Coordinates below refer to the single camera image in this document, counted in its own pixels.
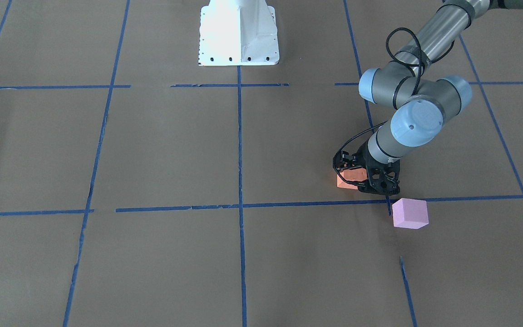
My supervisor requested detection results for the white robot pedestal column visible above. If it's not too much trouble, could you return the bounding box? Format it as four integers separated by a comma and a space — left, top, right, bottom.
198, 0, 280, 66

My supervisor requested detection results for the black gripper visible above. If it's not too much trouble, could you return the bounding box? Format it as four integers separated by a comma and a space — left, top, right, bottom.
333, 144, 400, 195

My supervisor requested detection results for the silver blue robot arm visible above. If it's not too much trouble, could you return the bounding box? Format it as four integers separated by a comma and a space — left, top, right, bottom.
332, 0, 523, 195

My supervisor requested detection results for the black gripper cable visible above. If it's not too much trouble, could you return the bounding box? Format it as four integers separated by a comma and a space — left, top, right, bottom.
334, 27, 455, 159

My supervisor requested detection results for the orange foam block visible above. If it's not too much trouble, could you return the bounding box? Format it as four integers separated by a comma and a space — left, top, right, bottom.
336, 168, 368, 189

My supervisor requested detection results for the pink foam block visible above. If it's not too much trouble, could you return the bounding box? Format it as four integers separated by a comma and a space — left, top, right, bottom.
391, 198, 429, 229

